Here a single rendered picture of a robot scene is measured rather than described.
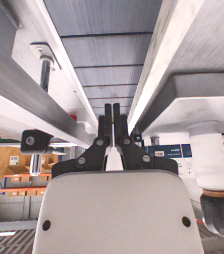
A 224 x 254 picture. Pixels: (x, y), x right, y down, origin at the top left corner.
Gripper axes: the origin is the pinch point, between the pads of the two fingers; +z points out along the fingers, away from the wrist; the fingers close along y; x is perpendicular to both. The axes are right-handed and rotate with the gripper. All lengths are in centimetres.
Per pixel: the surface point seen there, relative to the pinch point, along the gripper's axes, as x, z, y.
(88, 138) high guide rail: -1.5, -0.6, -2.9
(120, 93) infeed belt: -2.5, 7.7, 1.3
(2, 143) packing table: -121, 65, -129
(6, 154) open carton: -132, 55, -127
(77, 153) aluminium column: -36.3, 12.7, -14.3
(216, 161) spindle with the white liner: -23.8, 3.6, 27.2
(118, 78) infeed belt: 1.2, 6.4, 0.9
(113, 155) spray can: -20.5, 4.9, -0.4
